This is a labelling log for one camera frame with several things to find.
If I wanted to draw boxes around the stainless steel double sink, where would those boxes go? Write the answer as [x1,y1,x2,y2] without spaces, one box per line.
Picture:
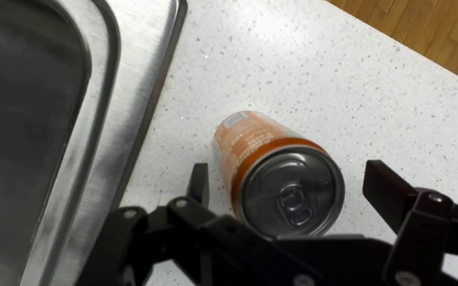
[0,0,190,286]

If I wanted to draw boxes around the orange fanta can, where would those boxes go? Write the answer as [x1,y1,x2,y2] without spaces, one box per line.
[212,109,349,239]

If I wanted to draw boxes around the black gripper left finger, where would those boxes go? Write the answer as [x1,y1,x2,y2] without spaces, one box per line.
[75,163,319,286]

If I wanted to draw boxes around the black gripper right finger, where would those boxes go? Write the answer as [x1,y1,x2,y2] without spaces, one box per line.
[362,160,458,286]

